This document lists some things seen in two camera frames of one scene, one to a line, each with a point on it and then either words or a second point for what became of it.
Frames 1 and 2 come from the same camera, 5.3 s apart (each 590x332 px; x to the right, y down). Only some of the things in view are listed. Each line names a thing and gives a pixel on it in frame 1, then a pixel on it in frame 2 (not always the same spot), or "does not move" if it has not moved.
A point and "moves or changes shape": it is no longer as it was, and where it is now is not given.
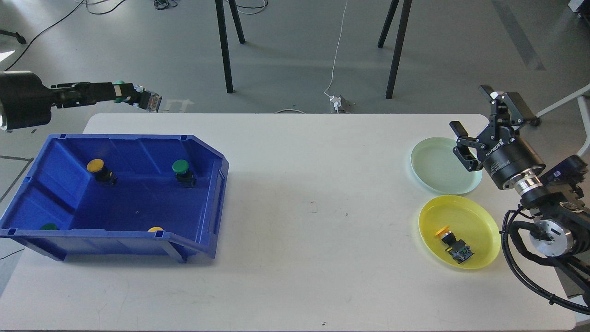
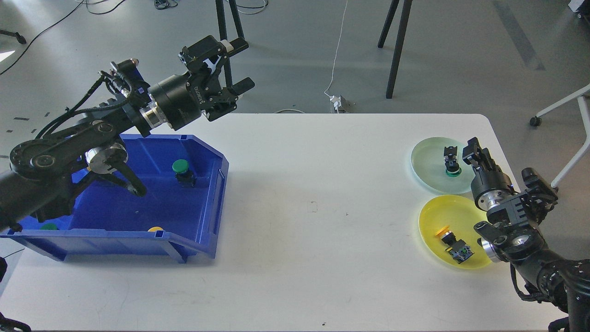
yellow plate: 468,219 does not move
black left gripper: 25,101 to 177,100
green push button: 180,167 does not move
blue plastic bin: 110,194 does not move
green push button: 142,98 moves or changes shape
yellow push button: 459,250 does not move
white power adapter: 336,101 does not move
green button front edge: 49,226 does not move
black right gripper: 504,153 to 489,187
